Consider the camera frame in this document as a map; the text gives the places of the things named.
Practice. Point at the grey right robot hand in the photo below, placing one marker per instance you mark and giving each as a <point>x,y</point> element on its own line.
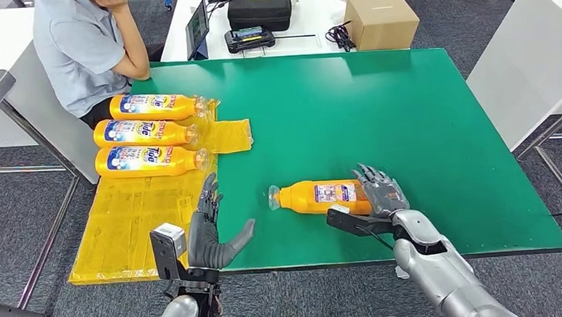
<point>384,195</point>

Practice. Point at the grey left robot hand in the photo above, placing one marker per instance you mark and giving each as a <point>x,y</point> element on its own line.
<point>208,238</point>

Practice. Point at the orange detergent bottle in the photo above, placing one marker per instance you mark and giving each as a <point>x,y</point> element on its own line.
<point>302,199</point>
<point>135,136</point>
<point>137,165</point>
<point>163,110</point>

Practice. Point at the person's right forearm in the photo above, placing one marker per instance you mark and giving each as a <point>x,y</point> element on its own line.
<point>135,47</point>

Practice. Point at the person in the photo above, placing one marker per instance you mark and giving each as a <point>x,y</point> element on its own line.
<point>73,48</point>

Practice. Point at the white table foot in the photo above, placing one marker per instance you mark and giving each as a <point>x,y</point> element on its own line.
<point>402,272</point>

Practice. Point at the black tablet with stand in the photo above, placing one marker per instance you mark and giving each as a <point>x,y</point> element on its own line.
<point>197,27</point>

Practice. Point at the black handheld controller with screen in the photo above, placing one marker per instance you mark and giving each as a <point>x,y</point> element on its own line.
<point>249,40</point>

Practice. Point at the black zip carrying case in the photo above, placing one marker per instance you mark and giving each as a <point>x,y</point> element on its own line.
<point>260,13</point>

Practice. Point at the brown cardboard box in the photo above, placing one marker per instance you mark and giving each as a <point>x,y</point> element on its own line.
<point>382,23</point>

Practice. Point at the white desk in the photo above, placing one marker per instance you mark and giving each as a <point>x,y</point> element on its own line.
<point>311,7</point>

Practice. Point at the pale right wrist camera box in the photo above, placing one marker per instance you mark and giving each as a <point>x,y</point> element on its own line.
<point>356,221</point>

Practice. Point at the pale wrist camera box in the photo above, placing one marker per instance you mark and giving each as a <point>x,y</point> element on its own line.
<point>356,221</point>
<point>168,250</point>

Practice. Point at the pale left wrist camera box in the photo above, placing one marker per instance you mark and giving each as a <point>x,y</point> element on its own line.
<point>168,250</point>

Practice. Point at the metal table frame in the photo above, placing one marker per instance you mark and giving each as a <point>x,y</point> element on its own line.
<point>549,133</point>

